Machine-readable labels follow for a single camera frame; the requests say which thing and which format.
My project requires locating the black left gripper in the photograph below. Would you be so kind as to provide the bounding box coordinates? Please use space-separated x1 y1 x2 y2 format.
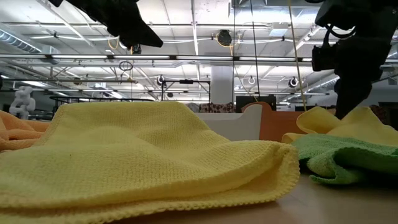
67 0 164 49

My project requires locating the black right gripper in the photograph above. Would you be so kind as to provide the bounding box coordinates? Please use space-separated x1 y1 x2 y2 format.
334 35 393 120

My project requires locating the yellow microfiber towel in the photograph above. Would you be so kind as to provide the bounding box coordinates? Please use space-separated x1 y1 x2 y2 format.
0 101 301 224
281 105 398 147

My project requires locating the green microfiber towel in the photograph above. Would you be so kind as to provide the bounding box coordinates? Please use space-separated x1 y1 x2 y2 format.
290 133 398 186

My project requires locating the orange microfiber towel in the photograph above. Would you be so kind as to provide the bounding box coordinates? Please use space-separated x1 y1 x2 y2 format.
0 110 34 131
0 119 50 153

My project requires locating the long ceiling light bar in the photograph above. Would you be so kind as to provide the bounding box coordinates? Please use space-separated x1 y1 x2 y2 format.
0 53 313 62

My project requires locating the patterned dark fabric object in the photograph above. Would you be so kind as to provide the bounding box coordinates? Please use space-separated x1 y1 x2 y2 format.
369 105 388 124
198 102 234 114

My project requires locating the black metal stand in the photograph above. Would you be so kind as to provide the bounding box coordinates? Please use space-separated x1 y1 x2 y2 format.
160 79 211 103

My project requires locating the orange plastic basket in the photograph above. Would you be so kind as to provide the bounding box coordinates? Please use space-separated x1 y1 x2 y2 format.
241 101 337 143

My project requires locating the black background cabinet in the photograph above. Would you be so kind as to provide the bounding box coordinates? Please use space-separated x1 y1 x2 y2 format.
235 95 277 113

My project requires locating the white building column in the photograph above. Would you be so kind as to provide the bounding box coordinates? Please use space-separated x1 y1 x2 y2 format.
210 65 234 105

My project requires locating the white plastic basket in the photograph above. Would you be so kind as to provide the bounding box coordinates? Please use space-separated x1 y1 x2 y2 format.
193 104 264 142

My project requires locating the white robot figure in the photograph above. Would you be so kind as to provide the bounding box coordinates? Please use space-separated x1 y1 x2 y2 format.
8 86 37 121

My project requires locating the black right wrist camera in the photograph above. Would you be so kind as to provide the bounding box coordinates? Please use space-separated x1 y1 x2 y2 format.
312 44 337 72

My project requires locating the yellow hanging cable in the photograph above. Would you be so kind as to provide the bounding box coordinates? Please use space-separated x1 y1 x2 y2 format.
287 0 308 112

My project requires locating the silver ceiling air duct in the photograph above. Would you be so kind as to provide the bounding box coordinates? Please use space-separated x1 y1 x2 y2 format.
0 29 43 54

